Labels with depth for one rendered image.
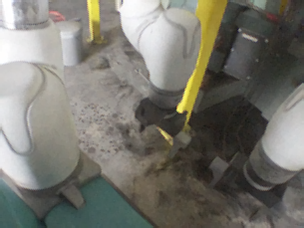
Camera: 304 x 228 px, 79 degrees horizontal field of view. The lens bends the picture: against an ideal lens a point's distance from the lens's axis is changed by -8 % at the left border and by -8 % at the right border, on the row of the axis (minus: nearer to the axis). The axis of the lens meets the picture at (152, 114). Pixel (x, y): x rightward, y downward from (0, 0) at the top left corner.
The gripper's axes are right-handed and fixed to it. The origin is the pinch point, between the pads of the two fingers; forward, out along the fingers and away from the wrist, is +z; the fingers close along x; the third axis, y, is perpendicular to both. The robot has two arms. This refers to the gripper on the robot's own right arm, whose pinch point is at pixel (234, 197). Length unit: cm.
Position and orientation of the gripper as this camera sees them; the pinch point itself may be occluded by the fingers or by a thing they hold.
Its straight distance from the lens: 60.4
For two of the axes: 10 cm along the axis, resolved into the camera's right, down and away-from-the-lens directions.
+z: -1.0, 7.0, 7.1
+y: -6.6, 4.8, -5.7
